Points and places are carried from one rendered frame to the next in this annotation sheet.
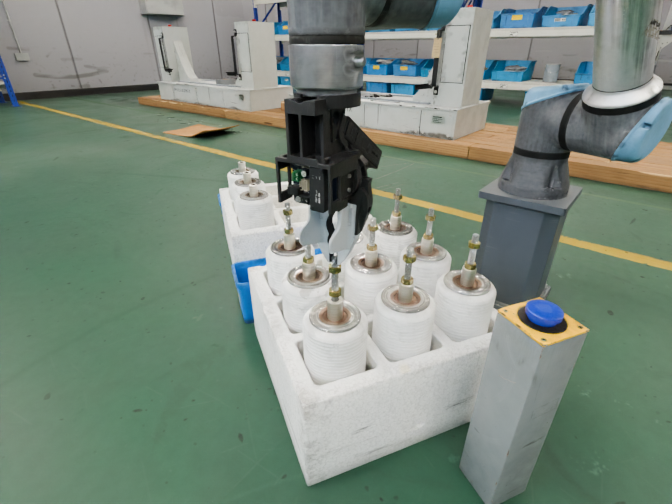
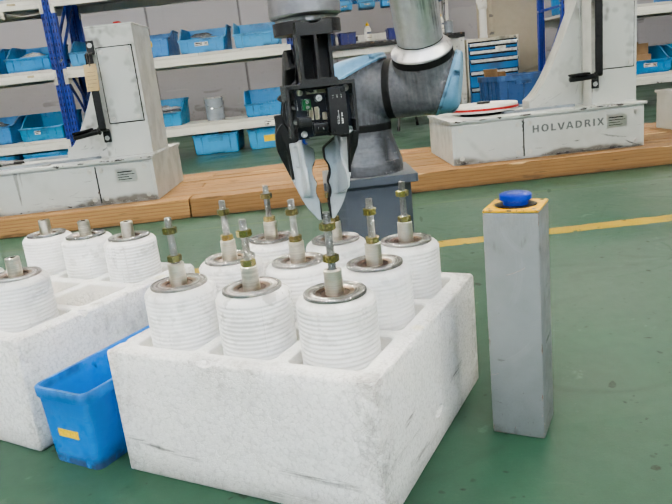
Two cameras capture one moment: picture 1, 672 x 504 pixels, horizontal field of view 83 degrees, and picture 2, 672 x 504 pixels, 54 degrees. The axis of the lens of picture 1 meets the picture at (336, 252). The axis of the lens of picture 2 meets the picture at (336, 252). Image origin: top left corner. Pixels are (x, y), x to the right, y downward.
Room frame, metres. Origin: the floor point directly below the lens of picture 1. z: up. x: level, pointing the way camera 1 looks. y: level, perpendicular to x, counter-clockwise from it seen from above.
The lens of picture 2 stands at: (-0.13, 0.47, 0.50)
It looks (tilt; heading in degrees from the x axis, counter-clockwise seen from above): 15 degrees down; 320
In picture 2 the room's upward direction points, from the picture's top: 6 degrees counter-clockwise
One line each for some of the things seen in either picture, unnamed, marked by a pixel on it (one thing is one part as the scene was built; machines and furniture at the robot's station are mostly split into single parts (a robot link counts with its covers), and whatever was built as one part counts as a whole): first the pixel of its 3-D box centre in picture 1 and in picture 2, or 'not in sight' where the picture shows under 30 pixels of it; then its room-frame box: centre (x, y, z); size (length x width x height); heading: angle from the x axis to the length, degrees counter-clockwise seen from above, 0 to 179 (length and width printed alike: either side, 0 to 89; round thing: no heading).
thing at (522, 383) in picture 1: (512, 411); (520, 319); (0.36, -0.24, 0.16); 0.07 x 0.07 x 0.31; 22
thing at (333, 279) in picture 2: (335, 308); (333, 282); (0.44, 0.00, 0.26); 0.02 x 0.02 x 0.03
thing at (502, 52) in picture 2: not in sight; (486, 76); (3.77, -4.82, 0.34); 0.59 x 0.47 x 0.69; 141
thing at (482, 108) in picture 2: not in sight; (483, 107); (1.73, -2.02, 0.29); 0.30 x 0.30 x 0.06
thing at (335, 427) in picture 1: (367, 333); (311, 365); (0.60, -0.06, 0.09); 0.39 x 0.39 x 0.18; 22
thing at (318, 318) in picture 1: (335, 316); (334, 292); (0.44, 0.00, 0.25); 0.08 x 0.08 x 0.01
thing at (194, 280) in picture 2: (289, 246); (179, 283); (0.66, 0.09, 0.25); 0.08 x 0.08 x 0.01
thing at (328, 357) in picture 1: (335, 362); (342, 363); (0.44, 0.00, 0.16); 0.10 x 0.10 x 0.18
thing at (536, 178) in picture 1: (536, 168); (364, 147); (0.87, -0.46, 0.35); 0.15 x 0.15 x 0.10
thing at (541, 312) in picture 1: (543, 315); (515, 200); (0.36, -0.24, 0.32); 0.04 x 0.04 x 0.02
